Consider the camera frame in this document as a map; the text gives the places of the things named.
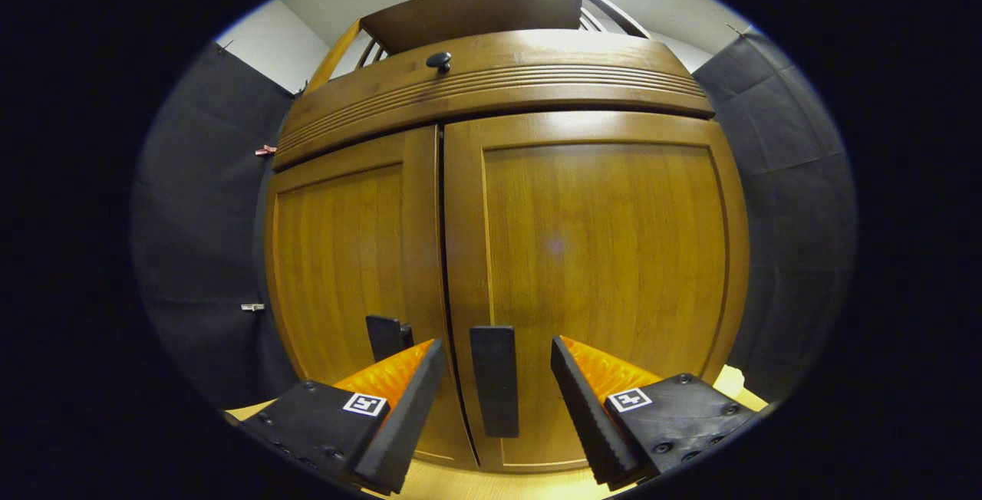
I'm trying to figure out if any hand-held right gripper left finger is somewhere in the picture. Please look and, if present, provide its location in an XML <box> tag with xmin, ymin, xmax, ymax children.
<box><xmin>238</xmin><ymin>339</ymin><xmax>448</xmax><ymax>495</ymax></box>

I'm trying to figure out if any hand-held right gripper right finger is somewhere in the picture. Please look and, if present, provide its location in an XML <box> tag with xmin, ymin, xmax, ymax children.
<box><xmin>550</xmin><ymin>335</ymin><xmax>756</xmax><ymax>490</ymax></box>

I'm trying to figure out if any wooden double-door shoe cabinet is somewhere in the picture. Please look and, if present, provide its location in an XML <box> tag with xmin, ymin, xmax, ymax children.
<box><xmin>265</xmin><ymin>0</ymin><xmax>751</xmax><ymax>474</ymax></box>

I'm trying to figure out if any black backdrop cloth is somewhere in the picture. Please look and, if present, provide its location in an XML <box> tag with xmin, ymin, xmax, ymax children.
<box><xmin>130</xmin><ymin>28</ymin><xmax>856</xmax><ymax>409</ymax></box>

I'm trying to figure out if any wooden drawer with black knob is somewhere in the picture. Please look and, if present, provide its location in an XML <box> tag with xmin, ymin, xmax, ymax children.
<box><xmin>272</xmin><ymin>28</ymin><xmax>716</xmax><ymax>173</ymax></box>

